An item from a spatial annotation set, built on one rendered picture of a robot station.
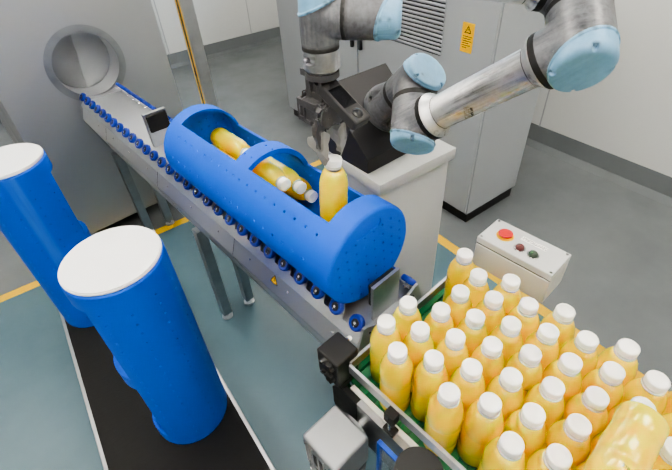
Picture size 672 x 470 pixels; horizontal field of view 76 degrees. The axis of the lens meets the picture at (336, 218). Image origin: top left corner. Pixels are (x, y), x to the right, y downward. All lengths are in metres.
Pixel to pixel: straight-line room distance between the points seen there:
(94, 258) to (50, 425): 1.22
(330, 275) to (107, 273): 0.63
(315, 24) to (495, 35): 1.59
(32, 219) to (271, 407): 1.27
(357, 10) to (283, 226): 0.54
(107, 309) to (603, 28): 1.28
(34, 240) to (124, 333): 0.88
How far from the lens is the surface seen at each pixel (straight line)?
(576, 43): 0.90
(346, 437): 1.09
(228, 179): 1.29
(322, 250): 1.00
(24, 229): 2.13
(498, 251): 1.16
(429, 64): 1.21
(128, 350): 1.46
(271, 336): 2.32
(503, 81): 0.98
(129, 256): 1.35
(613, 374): 0.99
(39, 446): 2.44
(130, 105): 2.61
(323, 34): 0.87
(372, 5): 0.86
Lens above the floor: 1.86
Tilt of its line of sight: 39 degrees down
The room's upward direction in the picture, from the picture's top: 4 degrees counter-clockwise
